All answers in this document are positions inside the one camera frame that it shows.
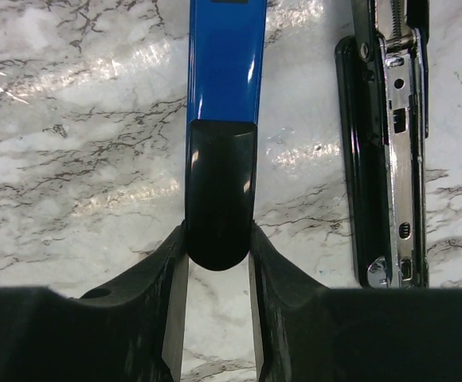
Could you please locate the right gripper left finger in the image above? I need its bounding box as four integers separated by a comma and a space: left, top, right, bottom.
0, 226, 187, 381

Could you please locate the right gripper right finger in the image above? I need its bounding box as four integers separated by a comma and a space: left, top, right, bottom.
249, 227, 462, 381

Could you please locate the black stapler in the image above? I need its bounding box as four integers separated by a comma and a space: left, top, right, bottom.
335, 1, 429, 288

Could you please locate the blue stapler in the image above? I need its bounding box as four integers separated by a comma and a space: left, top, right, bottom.
185, 0, 268, 271

